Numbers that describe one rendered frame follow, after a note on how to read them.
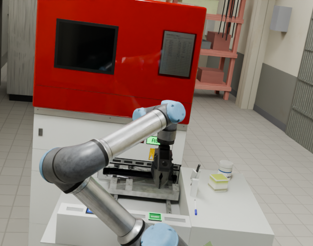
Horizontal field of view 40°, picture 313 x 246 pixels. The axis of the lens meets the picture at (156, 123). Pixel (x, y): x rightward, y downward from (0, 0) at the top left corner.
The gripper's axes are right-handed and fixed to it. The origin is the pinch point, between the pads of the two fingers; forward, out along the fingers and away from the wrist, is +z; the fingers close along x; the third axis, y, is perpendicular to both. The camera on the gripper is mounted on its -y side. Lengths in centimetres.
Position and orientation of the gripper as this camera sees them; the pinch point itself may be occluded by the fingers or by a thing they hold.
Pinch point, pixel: (159, 186)
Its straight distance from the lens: 175.5
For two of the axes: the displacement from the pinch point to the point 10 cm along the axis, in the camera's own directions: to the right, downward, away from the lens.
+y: -0.2, -2.9, 9.6
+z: -1.2, 9.5, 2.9
